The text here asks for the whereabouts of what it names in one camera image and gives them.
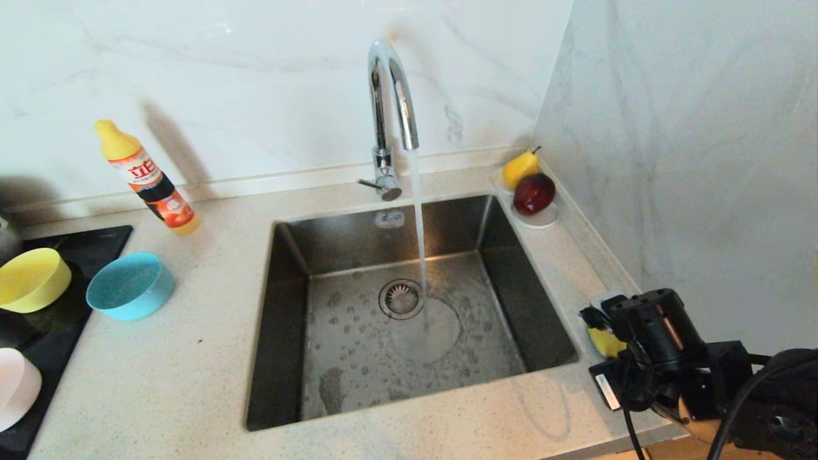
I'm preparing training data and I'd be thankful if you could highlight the yellow fish-shaped sponge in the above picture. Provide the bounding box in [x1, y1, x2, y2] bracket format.
[588, 326, 628, 358]

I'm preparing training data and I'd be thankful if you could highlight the blue plastic bowl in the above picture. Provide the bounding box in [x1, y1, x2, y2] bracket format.
[86, 251, 176, 321]

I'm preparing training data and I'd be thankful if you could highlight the orange yellow dish soap bottle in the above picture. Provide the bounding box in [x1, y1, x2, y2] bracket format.
[94, 119, 200, 234]

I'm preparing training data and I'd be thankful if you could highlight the yellow plastic bowl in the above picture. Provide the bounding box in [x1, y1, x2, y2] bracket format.
[0, 247, 72, 314]

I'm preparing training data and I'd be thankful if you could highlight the pink plastic bowl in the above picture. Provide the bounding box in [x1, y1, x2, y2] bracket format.
[0, 347, 43, 433]

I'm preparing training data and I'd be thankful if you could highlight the stainless steel sink basin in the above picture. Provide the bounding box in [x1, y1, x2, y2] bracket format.
[246, 194, 579, 432]

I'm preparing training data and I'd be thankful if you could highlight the small white dish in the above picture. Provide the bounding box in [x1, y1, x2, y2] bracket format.
[491, 165, 560, 229]

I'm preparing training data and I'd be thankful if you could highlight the dark red apple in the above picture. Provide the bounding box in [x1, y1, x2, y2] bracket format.
[513, 172, 557, 215]

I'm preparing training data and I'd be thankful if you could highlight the yellow pear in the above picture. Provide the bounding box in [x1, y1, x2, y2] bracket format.
[503, 146, 542, 189]

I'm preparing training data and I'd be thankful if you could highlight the round metal drain strainer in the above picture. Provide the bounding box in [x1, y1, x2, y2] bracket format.
[378, 278, 425, 320]

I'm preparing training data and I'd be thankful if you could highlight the clear running water stream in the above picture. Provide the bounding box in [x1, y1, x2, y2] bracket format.
[409, 149, 430, 323]

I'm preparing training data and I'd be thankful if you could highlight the chrome gooseneck faucet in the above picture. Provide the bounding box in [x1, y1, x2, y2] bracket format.
[357, 37, 421, 202]

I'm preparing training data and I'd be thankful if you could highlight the black induction cooktop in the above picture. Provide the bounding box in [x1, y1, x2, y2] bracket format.
[0, 224, 134, 460]

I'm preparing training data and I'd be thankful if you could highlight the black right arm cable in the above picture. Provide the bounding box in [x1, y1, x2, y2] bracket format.
[619, 345, 761, 460]

